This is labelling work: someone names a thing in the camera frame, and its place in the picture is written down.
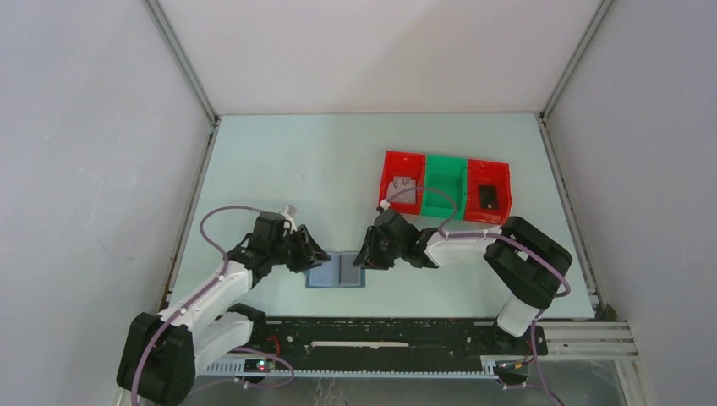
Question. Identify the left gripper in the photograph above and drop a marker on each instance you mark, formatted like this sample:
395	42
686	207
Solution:
309	253

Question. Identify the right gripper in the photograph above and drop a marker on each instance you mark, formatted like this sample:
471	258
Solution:
369	256

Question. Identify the blue leather card holder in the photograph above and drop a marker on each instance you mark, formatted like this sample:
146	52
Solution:
326	276

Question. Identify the black credit card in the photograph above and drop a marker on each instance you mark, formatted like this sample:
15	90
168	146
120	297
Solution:
488	197

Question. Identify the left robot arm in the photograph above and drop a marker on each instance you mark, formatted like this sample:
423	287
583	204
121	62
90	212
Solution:
164	352

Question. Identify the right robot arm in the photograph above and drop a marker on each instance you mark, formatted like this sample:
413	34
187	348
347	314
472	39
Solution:
531	265

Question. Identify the left red bin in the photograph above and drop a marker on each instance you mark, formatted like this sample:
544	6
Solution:
403	164

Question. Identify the red bin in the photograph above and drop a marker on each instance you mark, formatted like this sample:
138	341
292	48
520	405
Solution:
403	164
491	173

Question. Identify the green bin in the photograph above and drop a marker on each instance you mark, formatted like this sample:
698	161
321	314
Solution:
449	175

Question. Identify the right red bin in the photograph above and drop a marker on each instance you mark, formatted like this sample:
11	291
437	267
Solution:
491	173

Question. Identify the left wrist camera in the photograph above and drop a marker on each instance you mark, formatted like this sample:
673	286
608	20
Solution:
289	212

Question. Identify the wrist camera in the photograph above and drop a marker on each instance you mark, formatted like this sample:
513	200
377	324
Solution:
383	205
289	212

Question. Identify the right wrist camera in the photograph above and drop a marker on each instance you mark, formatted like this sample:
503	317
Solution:
383	205

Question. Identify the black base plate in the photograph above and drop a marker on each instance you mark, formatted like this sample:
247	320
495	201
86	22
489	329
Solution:
403	344

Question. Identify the slotted cable duct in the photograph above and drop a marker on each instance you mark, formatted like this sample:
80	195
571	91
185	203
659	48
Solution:
230	367

